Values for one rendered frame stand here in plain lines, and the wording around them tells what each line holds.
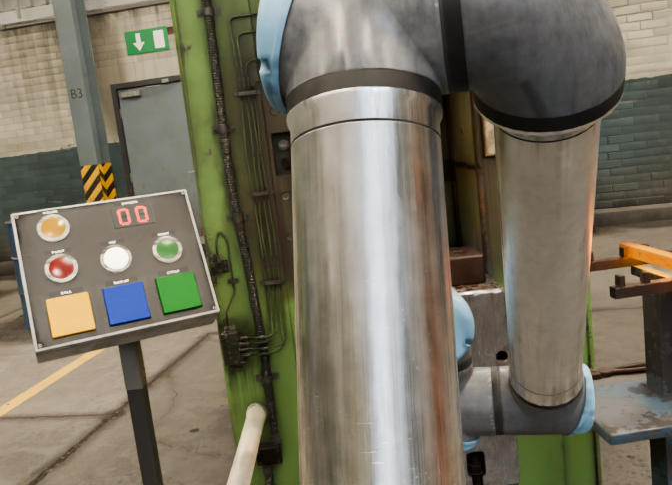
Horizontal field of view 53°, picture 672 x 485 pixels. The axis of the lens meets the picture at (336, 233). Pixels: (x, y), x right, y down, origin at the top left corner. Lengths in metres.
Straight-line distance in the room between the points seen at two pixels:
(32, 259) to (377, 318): 1.03
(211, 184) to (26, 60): 7.43
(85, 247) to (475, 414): 0.82
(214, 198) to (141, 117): 6.63
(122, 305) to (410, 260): 0.96
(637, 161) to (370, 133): 7.15
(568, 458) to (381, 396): 1.49
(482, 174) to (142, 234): 0.79
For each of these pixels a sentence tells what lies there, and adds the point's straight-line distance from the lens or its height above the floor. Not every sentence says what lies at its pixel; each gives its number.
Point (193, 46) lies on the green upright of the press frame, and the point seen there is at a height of 1.51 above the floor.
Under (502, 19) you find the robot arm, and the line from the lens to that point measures 0.48.
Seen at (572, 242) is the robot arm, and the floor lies 1.16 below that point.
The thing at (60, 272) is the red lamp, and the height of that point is 1.08.
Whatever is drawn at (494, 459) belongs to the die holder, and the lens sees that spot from 1.60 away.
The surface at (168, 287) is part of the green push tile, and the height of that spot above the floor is 1.02.
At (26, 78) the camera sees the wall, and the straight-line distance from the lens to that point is 8.95.
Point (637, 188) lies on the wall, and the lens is 7.59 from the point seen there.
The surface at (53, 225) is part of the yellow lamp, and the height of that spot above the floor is 1.17.
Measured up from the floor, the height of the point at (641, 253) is 0.97.
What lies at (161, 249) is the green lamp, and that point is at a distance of 1.38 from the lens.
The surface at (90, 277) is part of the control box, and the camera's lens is 1.36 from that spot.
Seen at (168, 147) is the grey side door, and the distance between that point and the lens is 8.09.
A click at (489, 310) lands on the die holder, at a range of 1.47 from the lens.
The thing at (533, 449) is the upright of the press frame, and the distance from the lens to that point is 1.84.
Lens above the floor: 1.28
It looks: 8 degrees down
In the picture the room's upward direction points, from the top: 7 degrees counter-clockwise
